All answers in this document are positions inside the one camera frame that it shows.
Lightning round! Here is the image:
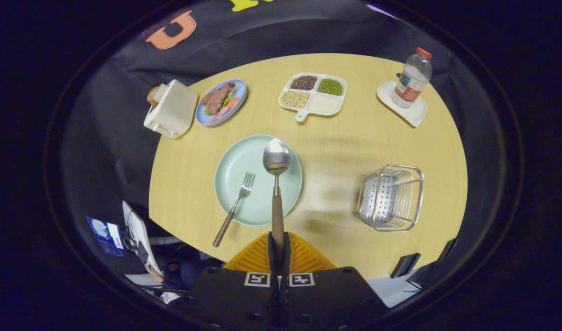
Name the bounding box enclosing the dark blue cloth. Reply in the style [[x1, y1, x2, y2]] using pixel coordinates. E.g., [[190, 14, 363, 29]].
[[164, 257, 226, 292]]

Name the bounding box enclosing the spoon with wooden handle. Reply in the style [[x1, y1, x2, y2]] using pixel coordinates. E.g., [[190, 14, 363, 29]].
[[262, 138, 291, 251]]

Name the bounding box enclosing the light green plate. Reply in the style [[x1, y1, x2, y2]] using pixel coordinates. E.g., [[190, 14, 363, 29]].
[[214, 134, 304, 227]]

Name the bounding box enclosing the white square coaster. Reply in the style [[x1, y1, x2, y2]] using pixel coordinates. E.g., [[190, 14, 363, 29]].
[[377, 80, 428, 128]]

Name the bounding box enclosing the lit screen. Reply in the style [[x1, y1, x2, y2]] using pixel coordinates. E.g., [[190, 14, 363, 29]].
[[85, 215, 125, 257]]

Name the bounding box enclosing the white toaster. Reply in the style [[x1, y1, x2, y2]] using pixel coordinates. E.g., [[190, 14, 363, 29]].
[[143, 79, 199, 140]]

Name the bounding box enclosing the metal drain basket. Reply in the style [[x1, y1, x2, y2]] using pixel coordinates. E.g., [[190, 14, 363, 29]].
[[357, 164, 425, 232]]

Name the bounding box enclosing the blue plate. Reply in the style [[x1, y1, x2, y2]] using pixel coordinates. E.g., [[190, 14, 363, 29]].
[[195, 79, 248, 126]]

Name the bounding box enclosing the white divided dish with beans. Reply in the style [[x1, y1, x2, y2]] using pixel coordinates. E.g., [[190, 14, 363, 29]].
[[278, 72, 347, 122]]

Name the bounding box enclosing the toasted bread slice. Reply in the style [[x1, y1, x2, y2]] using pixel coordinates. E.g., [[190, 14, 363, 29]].
[[147, 84, 168, 108]]

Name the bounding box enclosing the fork with wooden handle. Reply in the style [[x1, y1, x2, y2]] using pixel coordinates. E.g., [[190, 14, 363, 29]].
[[212, 172, 256, 248]]

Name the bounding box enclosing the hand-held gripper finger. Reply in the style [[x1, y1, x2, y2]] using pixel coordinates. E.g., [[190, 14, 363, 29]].
[[280, 232, 387, 331], [191, 232, 281, 331]]

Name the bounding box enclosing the black table clamp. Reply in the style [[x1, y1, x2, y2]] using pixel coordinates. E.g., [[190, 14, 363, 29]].
[[438, 238, 459, 261], [391, 252, 421, 279]]

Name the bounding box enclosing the clear plastic bottle red cap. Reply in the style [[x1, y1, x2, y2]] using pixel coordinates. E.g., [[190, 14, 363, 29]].
[[392, 47, 433, 109]]

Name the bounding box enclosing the brown steak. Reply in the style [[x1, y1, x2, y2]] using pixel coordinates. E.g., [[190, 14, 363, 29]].
[[201, 82, 236, 115]]

